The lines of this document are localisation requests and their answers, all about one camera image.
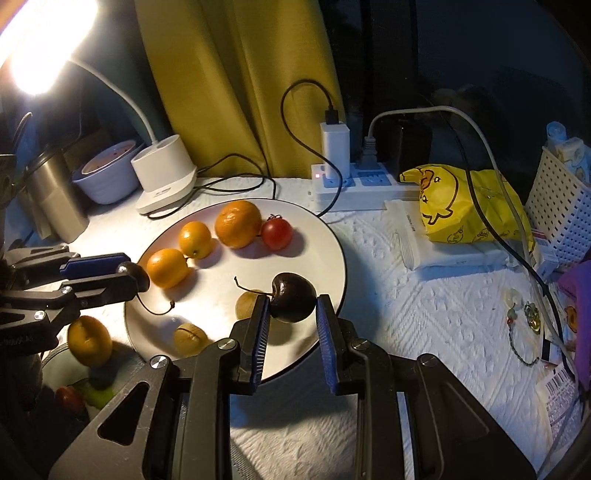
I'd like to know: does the white perforated basket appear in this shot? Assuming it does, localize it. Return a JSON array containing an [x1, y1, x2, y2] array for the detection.
[[526, 121, 590, 269]]

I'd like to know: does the brown longan fruit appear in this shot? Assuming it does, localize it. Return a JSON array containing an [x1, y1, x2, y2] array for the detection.
[[235, 291, 259, 320], [173, 323, 209, 357]]

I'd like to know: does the purple cloth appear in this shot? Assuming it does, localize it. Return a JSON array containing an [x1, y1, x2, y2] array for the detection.
[[558, 260, 591, 390]]

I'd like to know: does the white power strip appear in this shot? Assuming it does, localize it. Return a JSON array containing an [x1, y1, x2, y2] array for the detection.
[[311, 163, 419, 212]]

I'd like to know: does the small orange kumquat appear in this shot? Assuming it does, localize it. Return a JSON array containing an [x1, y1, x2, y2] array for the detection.
[[178, 221, 212, 259]]

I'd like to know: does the yellow curtain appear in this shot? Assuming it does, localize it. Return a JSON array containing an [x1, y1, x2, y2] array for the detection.
[[135, 1, 344, 178]]

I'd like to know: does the dark cherry with stem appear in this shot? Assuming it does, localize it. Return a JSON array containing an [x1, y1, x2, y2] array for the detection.
[[235, 272, 317, 323]]

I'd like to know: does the white power cable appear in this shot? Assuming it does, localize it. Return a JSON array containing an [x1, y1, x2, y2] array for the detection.
[[359, 105, 578, 370]]

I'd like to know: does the white shallow plate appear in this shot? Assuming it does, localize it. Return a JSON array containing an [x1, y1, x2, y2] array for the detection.
[[124, 198, 348, 383]]

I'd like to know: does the orange at mat edge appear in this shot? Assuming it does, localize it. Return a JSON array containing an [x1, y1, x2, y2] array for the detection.
[[67, 315, 112, 368]]

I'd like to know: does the round orange fruit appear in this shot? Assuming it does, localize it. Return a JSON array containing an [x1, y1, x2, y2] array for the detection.
[[146, 248, 190, 290]]

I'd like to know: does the lavender bowl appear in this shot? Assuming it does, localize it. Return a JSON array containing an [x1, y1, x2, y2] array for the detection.
[[71, 140, 144, 205]]

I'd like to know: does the barcode label packet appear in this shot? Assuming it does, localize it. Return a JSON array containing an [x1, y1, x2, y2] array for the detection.
[[536, 364, 583, 474]]

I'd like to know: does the white tissue pack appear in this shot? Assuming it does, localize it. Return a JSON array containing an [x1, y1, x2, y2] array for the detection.
[[385, 200, 517, 270]]

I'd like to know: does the small red cherry tomato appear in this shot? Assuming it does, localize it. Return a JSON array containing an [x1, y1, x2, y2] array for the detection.
[[260, 215, 294, 251]]

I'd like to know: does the white charger adapter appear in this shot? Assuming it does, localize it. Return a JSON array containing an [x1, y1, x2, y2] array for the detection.
[[321, 122, 351, 182]]

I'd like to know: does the orange mandarin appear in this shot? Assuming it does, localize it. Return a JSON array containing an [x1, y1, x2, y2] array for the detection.
[[214, 200, 263, 249]]

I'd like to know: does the yellow duck snack bag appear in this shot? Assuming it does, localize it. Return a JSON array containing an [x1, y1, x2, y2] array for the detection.
[[400, 164, 534, 248]]

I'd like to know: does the large red cherry tomato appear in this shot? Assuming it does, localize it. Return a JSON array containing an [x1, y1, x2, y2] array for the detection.
[[54, 386, 85, 414]]

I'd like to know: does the bead bracelet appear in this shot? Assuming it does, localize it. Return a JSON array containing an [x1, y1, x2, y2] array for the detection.
[[503, 287, 544, 368]]

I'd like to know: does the black charger cable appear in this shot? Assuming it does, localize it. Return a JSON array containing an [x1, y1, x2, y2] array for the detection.
[[146, 79, 346, 221]]

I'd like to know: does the green leaf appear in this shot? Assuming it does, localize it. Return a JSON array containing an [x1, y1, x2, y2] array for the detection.
[[76, 379, 115, 410]]

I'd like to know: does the metallic tumbler with strap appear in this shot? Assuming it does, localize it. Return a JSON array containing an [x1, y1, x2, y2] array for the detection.
[[21, 149, 89, 243]]

